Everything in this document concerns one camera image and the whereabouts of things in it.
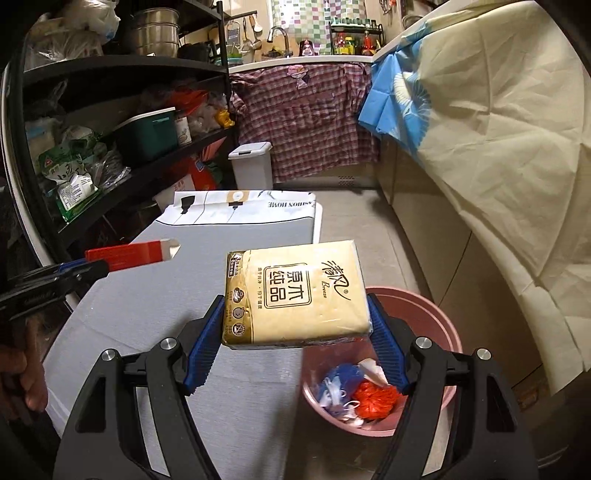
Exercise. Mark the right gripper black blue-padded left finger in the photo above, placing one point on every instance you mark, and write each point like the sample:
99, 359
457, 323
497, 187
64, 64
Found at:
103, 438

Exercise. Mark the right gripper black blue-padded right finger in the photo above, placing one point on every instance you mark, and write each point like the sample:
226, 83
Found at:
487, 438

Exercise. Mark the red white carton box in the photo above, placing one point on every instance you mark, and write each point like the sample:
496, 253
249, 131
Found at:
134, 254

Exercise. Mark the cream tissue pack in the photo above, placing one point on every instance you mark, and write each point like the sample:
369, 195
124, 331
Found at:
295, 296

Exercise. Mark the red mesh trash ball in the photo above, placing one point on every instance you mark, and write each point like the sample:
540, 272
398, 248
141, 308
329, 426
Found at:
375, 402

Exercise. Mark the blue white crumpled trash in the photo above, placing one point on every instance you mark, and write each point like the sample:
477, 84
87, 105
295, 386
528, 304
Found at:
337, 387

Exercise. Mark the white plastic trash bin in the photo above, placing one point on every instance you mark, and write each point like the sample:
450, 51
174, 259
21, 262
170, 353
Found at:
251, 164

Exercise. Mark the chrome kitchen faucet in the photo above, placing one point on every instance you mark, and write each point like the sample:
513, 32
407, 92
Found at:
279, 43

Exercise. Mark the person's left hand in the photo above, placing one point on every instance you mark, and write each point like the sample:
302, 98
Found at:
26, 366

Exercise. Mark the pink plastic basin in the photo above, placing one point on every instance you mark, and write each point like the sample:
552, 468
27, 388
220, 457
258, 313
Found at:
422, 316

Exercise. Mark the green white snack bag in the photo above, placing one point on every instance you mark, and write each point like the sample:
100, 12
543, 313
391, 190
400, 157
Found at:
83, 168

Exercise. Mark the black metal storage shelf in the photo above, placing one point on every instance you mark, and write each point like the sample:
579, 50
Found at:
71, 67

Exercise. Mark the teal storage box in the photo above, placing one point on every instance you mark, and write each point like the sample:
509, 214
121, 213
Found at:
147, 135

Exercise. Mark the steel cooking pot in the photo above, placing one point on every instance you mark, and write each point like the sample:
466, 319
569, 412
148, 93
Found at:
154, 32

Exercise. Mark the cream countertop cover cloth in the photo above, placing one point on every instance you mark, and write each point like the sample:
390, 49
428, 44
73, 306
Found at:
509, 146

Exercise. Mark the blue white floral cloth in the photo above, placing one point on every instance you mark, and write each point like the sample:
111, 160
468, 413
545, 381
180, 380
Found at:
398, 105

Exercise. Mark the red plaid hanging shirt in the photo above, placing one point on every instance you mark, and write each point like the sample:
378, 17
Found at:
308, 113

